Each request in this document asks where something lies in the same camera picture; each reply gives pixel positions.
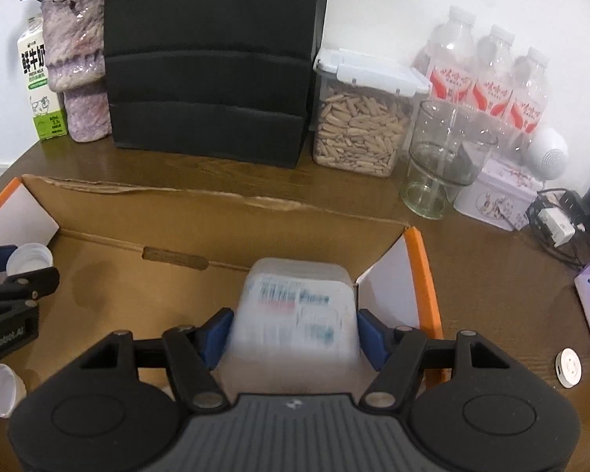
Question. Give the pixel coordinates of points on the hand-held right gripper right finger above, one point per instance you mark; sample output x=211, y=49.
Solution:
x=373, y=340

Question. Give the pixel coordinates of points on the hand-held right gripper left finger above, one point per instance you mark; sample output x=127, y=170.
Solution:
x=220, y=337

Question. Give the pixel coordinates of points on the white cup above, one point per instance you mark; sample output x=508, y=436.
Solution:
x=2, y=388
x=29, y=255

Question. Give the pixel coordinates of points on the white wet wipes pack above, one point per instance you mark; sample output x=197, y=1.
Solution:
x=295, y=305

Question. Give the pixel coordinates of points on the orange cardboard box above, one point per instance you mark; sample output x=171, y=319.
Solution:
x=128, y=226

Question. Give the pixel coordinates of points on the wooden desktop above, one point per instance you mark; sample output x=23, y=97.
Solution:
x=496, y=280

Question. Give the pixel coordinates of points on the green and white milk carton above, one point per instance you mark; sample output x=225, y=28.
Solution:
x=42, y=108

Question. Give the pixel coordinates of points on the white floral tin box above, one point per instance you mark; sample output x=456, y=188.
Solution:
x=491, y=201

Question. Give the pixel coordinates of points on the small white round disc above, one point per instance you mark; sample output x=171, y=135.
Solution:
x=569, y=368

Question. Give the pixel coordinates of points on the clear seed container white lid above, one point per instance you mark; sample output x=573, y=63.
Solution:
x=359, y=128

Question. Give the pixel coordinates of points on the purple marbled vase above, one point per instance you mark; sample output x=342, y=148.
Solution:
x=78, y=59

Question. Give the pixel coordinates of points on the white charger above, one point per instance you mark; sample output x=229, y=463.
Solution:
x=555, y=226

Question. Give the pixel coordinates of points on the black paper bag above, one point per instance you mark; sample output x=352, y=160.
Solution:
x=206, y=59

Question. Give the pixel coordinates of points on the clear water bottle red label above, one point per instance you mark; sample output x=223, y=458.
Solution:
x=528, y=98
x=447, y=54
x=494, y=69

